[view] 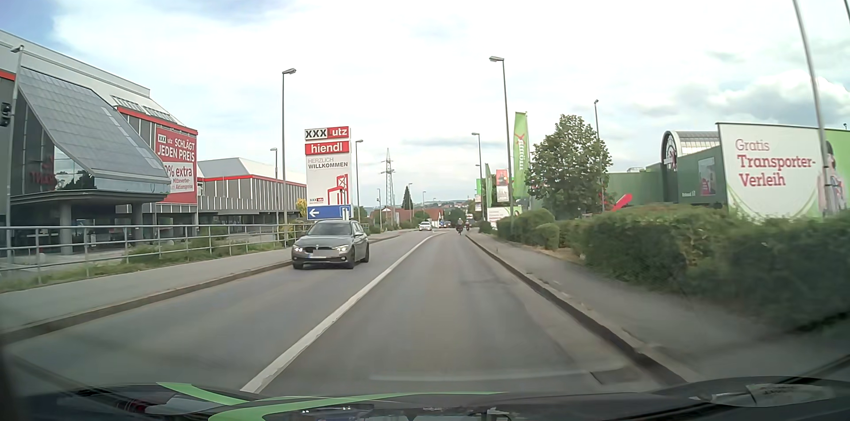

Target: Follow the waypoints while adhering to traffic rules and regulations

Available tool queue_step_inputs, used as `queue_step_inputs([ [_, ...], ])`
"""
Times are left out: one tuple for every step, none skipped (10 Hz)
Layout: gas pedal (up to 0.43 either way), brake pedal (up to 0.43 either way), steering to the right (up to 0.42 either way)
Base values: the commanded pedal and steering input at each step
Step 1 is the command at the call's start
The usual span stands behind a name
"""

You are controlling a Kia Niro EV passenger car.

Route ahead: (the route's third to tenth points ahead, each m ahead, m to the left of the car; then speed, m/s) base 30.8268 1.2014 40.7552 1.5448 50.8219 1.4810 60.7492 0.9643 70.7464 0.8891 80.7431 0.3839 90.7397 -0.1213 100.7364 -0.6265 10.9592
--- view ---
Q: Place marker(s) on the flagpole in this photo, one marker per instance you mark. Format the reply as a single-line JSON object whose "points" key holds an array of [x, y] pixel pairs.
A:
{"points": [[807, 69]]}

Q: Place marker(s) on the grass verge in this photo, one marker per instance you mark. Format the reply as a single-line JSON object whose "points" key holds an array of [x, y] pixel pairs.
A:
{"points": [[113, 265]]}

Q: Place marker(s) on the row of advertising banners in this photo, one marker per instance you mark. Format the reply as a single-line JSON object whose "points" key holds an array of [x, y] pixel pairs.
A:
{"points": [[493, 192]]}

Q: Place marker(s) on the grey car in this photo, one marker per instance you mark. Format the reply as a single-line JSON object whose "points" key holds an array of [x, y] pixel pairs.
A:
{"points": [[331, 243]]}

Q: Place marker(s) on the white and green billboard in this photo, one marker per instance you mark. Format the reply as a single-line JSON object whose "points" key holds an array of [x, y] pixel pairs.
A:
{"points": [[777, 172]]}

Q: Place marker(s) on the grey asphalt road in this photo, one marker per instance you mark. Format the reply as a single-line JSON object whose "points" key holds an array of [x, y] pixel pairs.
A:
{"points": [[438, 301]]}

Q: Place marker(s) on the tall white advertising pylon sign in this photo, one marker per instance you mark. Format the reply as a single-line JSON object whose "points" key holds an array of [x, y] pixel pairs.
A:
{"points": [[328, 175]]}

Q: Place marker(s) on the grey hall with red trim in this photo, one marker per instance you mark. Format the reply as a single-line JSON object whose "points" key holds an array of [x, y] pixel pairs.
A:
{"points": [[252, 192]]}

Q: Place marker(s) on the large green tree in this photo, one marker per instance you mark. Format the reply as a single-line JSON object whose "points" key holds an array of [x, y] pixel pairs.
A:
{"points": [[568, 168]]}

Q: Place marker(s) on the dark conifer tree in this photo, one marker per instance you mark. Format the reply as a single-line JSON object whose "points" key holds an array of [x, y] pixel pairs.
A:
{"points": [[407, 198]]}

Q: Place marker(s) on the lamp post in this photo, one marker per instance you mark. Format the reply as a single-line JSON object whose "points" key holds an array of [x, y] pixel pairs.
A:
{"points": [[600, 155], [506, 135], [283, 142], [357, 175], [479, 168]]}

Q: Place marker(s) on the green store building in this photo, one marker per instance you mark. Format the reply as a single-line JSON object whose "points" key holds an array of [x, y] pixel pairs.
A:
{"points": [[671, 178]]}

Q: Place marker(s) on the green hedge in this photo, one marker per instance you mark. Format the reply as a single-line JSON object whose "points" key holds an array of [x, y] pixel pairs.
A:
{"points": [[697, 252]]}

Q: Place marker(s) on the road markings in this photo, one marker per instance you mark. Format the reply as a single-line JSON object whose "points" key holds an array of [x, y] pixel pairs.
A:
{"points": [[312, 334]]}

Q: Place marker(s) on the green flag banner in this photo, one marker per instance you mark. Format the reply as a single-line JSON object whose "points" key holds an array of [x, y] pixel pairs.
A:
{"points": [[520, 155]]}

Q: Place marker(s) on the electricity pylon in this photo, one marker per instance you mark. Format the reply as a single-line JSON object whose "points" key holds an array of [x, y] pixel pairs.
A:
{"points": [[389, 182]]}

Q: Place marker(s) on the grey pavement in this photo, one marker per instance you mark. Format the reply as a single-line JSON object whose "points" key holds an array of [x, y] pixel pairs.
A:
{"points": [[637, 315], [113, 288]]}

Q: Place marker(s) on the metal railing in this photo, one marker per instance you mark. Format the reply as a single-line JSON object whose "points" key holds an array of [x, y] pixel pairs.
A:
{"points": [[133, 240]]}

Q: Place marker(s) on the large glass-fronted store building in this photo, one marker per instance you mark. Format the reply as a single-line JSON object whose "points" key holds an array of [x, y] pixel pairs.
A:
{"points": [[79, 149]]}

